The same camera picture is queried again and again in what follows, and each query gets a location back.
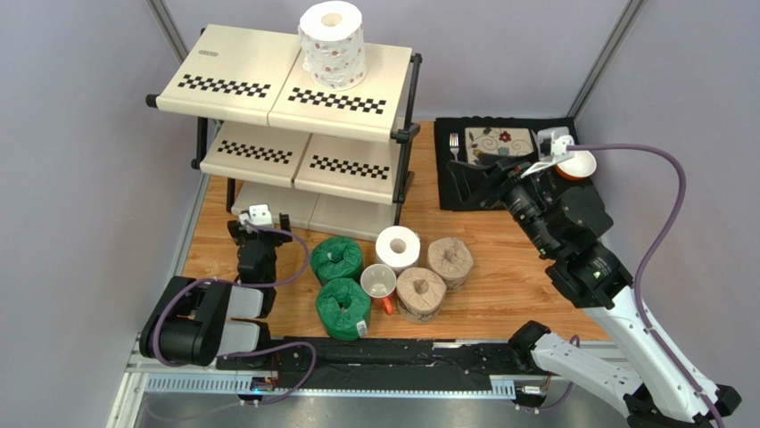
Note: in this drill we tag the cream three-tier shelf rack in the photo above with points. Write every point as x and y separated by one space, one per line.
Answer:
333 162

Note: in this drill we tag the green wrapped roll front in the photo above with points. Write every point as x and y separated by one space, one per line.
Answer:
344 309

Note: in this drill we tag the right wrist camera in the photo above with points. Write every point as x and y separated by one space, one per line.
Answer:
552 148

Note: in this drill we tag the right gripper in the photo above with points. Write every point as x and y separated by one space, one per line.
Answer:
499 182

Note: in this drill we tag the orange white mug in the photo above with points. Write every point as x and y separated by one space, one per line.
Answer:
379 282

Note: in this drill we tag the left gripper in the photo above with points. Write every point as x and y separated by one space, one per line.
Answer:
243 232

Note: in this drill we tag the black placemat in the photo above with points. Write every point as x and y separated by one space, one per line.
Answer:
445 196

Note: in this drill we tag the plain white paper towel roll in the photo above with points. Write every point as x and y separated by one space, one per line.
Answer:
398 248

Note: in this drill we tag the silver fork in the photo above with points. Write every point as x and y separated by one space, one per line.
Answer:
454 145

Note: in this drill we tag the brown wrapped roll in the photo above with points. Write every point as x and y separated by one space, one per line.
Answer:
420 294
451 260

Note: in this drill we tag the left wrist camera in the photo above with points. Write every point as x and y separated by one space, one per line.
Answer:
256 216

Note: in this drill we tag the green roll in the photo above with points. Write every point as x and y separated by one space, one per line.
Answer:
337 257
344 309

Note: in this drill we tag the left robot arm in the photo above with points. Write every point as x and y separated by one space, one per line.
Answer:
196 320

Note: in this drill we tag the orange white bowl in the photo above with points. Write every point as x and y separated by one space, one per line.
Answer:
582 165

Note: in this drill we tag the floral white paper towel roll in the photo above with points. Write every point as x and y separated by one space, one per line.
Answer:
332 40

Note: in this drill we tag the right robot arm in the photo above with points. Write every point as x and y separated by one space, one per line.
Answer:
564 220

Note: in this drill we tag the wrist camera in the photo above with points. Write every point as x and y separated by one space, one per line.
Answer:
552 148
256 216

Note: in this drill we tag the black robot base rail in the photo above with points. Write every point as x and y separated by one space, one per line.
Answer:
411 365

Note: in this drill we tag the brown wrapped roll rear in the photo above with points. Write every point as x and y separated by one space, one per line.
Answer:
451 260

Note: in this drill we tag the floral square plate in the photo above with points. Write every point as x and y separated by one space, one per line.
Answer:
511 142

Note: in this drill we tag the brown wrapped roll front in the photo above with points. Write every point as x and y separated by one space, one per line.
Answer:
420 294

